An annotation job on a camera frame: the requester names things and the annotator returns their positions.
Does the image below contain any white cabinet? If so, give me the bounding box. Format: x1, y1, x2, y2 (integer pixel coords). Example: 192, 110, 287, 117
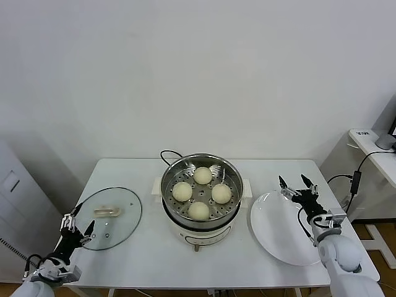
0, 136, 68, 284

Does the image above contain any grey computer monitor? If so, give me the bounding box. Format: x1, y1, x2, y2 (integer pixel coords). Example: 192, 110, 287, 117
372, 94, 396, 137

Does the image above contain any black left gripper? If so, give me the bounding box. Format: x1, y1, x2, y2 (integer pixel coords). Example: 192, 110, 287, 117
56, 202, 97, 264

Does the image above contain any grey monitor stand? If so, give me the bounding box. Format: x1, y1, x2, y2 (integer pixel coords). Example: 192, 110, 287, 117
375, 133, 396, 152

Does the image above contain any white steamed baozi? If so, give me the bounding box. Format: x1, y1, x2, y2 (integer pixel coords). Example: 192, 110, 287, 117
187, 200, 211, 222
172, 181, 194, 202
211, 183, 233, 205
194, 166, 213, 186

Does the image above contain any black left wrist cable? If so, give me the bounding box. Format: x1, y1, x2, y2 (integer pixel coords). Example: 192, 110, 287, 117
23, 254, 45, 278

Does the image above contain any white round plate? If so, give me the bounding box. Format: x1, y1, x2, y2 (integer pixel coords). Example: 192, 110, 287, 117
249, 191, 332, 267

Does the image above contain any black power adapter cable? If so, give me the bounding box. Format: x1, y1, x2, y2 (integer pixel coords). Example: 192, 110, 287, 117
327, 150, 396, 217

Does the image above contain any black cooker power cord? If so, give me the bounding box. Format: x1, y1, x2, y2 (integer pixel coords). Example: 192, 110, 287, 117
160, 150, 184, 170

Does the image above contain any perforated steel steamer basket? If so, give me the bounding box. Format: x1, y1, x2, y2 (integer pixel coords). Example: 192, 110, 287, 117
152, 153, 253, 231

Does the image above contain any glass lid with cream handle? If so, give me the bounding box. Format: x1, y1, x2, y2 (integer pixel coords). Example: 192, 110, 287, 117
71, 186, 143, 251

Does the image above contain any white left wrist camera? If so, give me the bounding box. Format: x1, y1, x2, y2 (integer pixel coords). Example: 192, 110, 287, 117
54, 265, 83, 284

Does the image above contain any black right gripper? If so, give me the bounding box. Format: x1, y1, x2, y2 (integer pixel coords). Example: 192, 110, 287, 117
278, 174, 329, 222

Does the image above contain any white desk foot frame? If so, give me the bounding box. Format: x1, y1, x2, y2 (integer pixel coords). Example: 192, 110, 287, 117
364, 223, 396, 270

